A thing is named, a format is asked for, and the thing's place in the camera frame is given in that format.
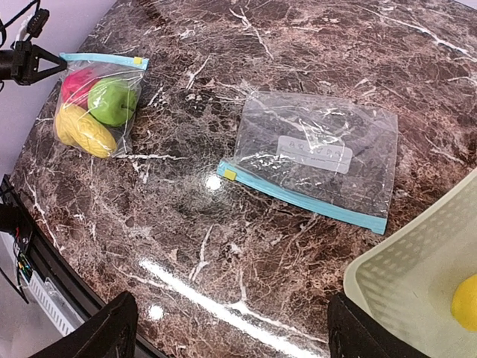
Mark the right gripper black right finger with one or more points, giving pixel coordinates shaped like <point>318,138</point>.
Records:
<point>353,333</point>

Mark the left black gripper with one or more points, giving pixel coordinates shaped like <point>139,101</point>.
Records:
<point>32,63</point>

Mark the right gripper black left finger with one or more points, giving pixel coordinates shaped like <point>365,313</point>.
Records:
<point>111,332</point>

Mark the red toy fruit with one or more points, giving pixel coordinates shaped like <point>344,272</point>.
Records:
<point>76,87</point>

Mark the clear zip bag blue zipper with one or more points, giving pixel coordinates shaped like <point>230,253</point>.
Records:
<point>109,65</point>

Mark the green toy fruit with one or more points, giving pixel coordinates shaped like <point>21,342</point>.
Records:
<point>112,101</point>

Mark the yellow toy pear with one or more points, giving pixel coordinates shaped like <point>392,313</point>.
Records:
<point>94,138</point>

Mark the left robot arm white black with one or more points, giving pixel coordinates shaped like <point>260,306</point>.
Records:
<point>6,63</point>

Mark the pale green plastic basket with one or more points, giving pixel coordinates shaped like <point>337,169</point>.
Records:
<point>406,283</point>

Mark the yellow toy lemon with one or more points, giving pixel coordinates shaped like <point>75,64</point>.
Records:
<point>463,306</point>

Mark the white slotted cable duct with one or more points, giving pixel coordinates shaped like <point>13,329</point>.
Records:
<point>59,311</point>

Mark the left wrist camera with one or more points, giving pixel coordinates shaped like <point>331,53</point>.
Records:
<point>32,26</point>

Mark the black front table rail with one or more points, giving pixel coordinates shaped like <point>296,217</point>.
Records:
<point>49,263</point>

